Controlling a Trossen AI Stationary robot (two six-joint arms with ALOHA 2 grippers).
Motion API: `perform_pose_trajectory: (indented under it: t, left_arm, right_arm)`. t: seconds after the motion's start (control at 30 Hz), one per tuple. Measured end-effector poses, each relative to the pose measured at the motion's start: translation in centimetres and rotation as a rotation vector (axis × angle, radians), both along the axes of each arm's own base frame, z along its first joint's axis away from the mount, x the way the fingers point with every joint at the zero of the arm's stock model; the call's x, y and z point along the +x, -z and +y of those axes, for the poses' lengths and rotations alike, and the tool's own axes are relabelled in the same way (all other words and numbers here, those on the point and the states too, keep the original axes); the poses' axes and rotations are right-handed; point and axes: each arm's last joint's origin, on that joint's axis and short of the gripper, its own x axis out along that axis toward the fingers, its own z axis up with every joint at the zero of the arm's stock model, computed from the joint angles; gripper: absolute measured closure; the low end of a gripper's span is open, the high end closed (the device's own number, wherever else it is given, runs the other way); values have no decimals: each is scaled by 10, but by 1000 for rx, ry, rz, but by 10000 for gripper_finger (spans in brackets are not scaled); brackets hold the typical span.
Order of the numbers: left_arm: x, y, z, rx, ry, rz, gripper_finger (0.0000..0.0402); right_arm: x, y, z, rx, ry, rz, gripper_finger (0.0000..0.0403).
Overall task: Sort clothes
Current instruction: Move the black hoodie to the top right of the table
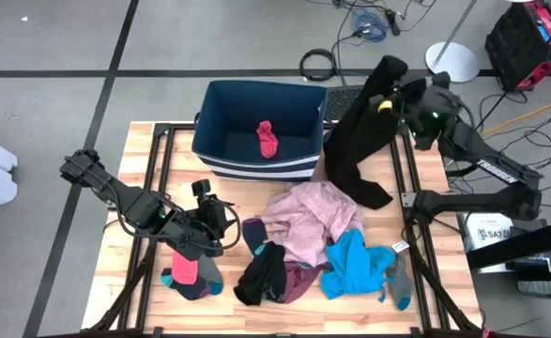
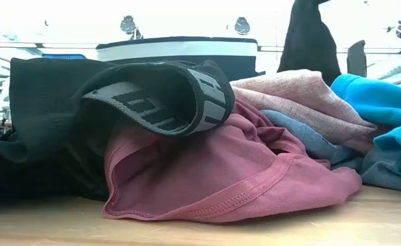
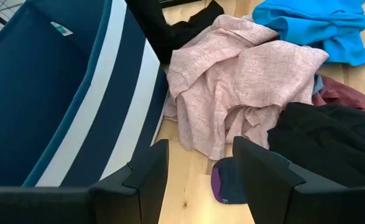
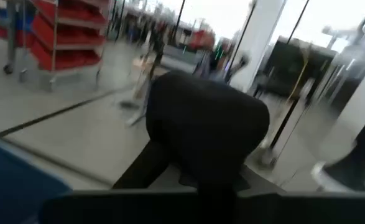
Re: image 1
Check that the maroon t-shirt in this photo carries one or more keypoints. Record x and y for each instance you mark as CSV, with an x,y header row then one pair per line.
x,y
301,281

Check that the white lamp stand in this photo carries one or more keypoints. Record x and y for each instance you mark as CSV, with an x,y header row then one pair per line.
x,y
453,63

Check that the bright blue garment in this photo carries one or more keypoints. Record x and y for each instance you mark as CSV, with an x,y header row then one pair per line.
x,y
350,267

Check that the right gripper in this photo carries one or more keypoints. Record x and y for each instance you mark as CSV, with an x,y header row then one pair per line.
x,y
416,96

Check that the grey sock teal toe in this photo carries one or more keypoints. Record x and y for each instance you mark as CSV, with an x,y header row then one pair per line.
x,y
401,286
211,277

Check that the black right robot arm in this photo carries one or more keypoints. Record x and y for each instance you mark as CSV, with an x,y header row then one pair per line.
x,y
491,166

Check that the black garment with grey print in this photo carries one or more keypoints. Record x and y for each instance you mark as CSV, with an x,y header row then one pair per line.
x,y
261,277

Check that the pink heathered shirt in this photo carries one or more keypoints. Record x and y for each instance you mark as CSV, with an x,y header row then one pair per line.
x,y
308,220

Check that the white printed box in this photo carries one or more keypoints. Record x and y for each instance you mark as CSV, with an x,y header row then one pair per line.
x,y
486,230

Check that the black side stand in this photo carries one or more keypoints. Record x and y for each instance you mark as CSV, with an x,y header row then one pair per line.
x,y
528,241

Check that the navy white striped fabric bin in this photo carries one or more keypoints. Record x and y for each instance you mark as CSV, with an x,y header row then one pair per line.
x,y
261,103

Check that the black power strip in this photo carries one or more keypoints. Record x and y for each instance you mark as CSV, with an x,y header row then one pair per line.
x,y
392,21

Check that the white paper label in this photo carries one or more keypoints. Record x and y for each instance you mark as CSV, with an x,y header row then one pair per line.
x,y
401,246

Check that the red black tool case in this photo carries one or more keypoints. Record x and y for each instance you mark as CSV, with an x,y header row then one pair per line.
x,y
514,42

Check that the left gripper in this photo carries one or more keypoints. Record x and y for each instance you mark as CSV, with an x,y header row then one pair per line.
x,y
200,230

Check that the black metal table frame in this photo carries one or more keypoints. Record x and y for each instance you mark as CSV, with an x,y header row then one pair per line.
x,y
161,127

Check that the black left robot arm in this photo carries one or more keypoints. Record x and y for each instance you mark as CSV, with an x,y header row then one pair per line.
x,y
115,192

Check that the red sock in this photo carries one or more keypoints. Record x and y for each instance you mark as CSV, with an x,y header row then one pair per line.
x,y
267,141

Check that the plain black garment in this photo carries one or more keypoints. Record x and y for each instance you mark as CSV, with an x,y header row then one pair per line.
x,y
359,150

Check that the pink sock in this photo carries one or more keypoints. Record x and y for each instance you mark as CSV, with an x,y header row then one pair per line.
x,y
184,271

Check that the black floor vent mat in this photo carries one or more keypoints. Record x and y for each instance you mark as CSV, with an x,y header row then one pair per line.
x,y
343,101

